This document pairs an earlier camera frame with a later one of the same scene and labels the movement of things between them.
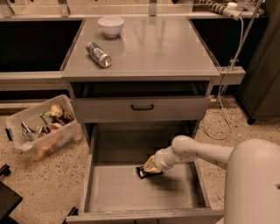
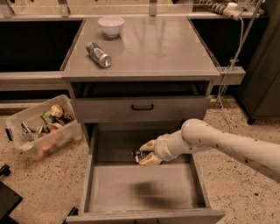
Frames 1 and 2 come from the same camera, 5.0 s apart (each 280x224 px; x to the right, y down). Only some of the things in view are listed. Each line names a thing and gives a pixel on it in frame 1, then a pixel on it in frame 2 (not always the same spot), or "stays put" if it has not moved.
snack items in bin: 50,121 stays put
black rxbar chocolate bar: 143,173 to 136,156
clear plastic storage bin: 45,129 stays put
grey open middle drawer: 113,192 stays put
